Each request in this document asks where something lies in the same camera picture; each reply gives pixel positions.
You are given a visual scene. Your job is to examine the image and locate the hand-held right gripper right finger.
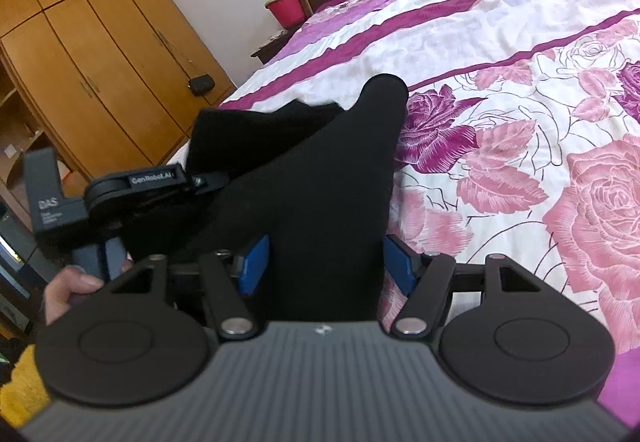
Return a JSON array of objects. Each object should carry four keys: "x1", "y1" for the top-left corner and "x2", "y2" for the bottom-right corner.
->
[{"x1": 383, "y1": 234, "x2": 577, "y2": 338}]

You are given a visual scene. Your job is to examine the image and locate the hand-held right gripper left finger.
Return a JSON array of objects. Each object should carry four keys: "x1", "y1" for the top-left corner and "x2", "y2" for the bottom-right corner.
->
[{"x1": 80, "y1": 236, "x2": 271, "y2": 341}]

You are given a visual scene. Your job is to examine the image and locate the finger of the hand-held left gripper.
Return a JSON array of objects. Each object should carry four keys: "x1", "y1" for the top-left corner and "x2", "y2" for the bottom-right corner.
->
[{"x1": 186, "y1": 172, "x2": 232, "y2": 197}]

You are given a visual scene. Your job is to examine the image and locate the black garment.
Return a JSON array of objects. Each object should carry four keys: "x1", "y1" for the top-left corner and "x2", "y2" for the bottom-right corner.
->
[{"x1": 120, "y1": 74, "x2": 409, "y2": 323}]

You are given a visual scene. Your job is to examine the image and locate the person's left hand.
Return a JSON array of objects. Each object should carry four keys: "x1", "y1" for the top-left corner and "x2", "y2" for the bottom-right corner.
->
[{"x1": 43, "y1": 252, "x2": 134, "y2": 323}]

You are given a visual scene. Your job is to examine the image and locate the small black bag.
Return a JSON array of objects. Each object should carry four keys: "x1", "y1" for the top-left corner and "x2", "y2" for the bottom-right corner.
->
[{"x1": 188, "y1": 74, "x2": 216, "y2": 96}]

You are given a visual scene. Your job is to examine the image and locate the dark wooden nightstand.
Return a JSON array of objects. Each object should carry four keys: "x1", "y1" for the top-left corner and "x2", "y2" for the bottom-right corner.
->
[{"x1": 250, "y1": 29, "x2": 301, "y2": 65}]

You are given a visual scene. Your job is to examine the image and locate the wooden wardrobe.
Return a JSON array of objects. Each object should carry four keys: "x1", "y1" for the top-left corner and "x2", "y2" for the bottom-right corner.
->
[{"x1": 0, "y1": 0, "x2": 236, "y2": 233}]

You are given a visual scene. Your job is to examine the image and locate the yellow mat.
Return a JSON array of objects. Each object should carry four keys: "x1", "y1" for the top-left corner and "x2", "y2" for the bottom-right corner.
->
[{"x1": 0, "y1": 351, "x2": 52, "y2": 423}]

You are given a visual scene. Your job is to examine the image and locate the red bucket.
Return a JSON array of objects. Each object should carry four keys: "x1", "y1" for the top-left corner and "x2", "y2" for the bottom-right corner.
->
[{"x1": 265, "y1": 0, "x2": 307, "y2": 29}]

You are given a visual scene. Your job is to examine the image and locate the purple floral bedspread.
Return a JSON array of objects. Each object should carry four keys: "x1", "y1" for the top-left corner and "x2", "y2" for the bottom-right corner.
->
[{"x1": 165, "y1": 0, "x2": 640, "y2": 428}]

